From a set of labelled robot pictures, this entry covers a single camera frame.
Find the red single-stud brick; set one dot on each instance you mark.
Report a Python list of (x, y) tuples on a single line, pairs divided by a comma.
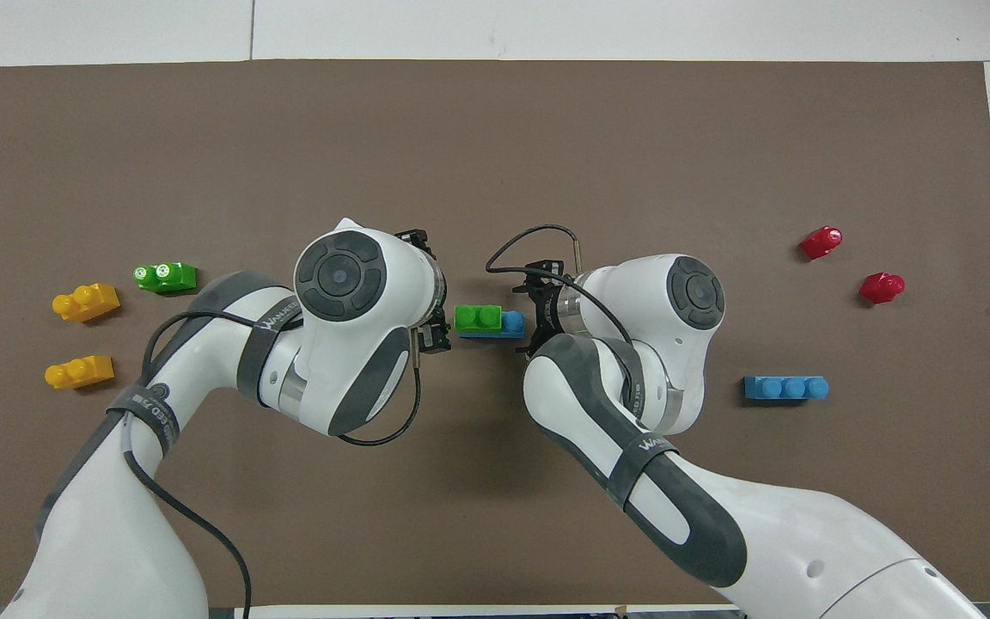
[(880, 287), (821, 242)]

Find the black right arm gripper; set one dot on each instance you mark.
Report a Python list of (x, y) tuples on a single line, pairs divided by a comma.
[(553, 301)]

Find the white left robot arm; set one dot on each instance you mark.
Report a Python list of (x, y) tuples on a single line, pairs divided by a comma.
[(349, 344)]

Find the green brick with white-marked studs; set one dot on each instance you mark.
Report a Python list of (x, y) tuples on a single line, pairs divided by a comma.
[(170, 278)]

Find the yellow two-stud brick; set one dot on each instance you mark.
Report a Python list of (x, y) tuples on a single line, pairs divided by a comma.
[(81, 372), (87, 302)]

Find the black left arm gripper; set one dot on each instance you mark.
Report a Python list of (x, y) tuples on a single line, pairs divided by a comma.
[(436, 340)]

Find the plain green two-stud brick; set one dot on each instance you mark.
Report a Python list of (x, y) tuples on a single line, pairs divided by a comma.
[(478, 319)]

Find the brown paper table mat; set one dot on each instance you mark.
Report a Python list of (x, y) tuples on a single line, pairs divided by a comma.
[(495, 137)]

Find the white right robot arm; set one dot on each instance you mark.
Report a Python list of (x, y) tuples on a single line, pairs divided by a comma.
[(632, 301)]

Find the blue three-stud brick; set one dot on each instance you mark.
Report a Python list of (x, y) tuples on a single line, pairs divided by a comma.
[(785, 388), (512, 324)]

